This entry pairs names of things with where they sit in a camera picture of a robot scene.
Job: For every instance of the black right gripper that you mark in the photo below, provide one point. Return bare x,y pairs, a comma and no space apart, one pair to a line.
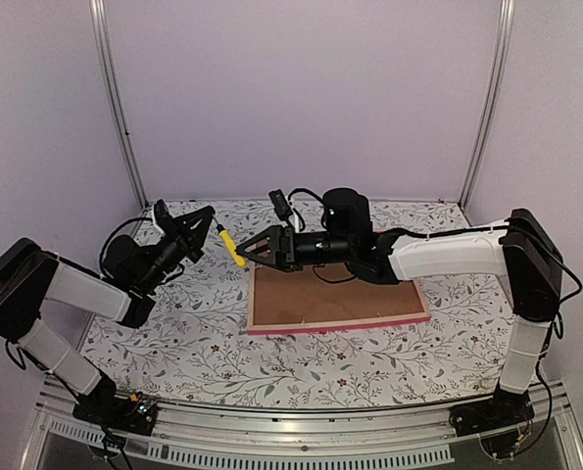
280,242

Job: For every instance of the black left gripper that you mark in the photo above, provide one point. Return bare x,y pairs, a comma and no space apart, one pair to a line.
191,240

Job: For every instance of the yellow handled screwdriver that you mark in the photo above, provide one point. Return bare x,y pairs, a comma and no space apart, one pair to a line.
229,244

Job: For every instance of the pink picture frame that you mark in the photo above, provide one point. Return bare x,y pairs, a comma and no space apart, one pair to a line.
328,297

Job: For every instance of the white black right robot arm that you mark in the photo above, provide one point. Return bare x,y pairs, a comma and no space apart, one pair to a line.
517,251

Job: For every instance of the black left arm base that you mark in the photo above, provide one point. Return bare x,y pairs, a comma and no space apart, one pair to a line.
135,414

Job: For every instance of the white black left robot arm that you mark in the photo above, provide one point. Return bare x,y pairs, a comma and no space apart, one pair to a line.
122,290

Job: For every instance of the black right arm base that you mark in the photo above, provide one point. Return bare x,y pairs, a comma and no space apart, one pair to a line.
502,422

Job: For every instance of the floral patterned table mat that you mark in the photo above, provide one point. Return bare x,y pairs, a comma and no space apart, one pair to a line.
195,347

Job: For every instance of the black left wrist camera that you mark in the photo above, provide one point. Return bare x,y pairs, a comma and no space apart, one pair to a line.
161,215

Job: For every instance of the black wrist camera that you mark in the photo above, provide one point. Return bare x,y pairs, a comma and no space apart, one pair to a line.
161,215
280,204

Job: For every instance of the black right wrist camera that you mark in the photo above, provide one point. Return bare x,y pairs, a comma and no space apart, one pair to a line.
280,204

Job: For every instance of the aluminium front rail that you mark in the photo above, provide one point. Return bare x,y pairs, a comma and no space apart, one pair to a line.
204,436

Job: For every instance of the aluminium left corner post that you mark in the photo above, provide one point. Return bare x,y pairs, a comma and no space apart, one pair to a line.
99,22

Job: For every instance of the aluminium corner post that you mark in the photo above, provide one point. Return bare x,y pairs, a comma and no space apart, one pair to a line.
490,102
99,22

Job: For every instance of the aluminium right corner post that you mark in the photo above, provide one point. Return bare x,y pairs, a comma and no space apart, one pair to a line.
490,102

